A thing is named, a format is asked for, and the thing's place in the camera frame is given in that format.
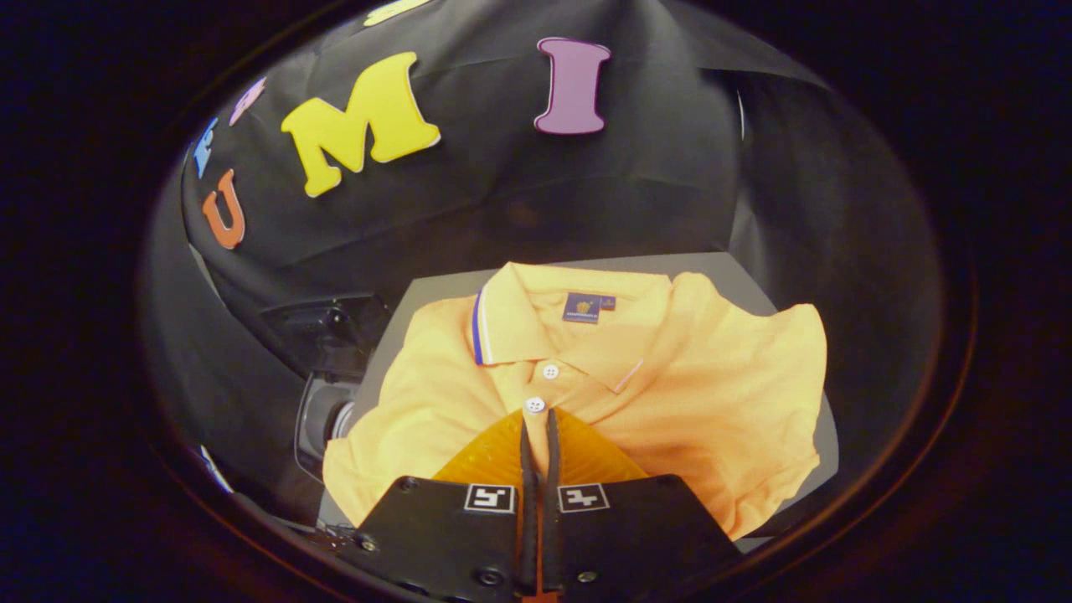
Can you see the dark washing machine lid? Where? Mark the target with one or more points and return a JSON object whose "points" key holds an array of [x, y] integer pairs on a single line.
{"points": [[327, 331]]}

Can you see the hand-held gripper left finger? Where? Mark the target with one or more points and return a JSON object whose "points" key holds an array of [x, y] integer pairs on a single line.
{"points": [[435, 536]]}

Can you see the grey washing machine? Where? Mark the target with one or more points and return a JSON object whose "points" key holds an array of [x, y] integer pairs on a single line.
{"points": [[322, 410]]}

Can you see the orange polo shirt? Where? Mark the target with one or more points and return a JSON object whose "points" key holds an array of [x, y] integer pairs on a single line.
{"points": [[703, 394]]}

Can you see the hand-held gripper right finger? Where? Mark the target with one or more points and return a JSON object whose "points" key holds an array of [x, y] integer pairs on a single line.
{"points": [[636, 536]]}

